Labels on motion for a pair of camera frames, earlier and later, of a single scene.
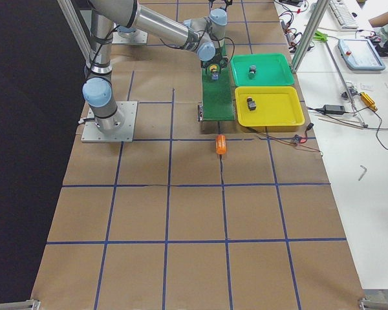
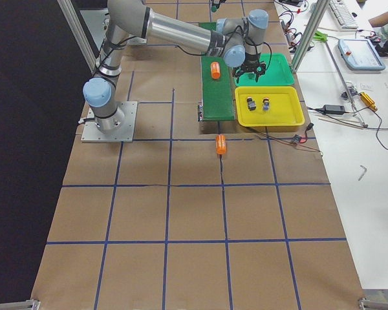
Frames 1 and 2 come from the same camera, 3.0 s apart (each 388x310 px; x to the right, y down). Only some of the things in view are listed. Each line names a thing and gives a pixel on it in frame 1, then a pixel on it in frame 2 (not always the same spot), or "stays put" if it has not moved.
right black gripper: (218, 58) -> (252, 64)
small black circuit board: (297, 138) stays put
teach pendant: (359, 54) stays put
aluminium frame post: (315, 19) stays put
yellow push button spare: (214, 69) -> (266, 104)
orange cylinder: (220, 144) stays put
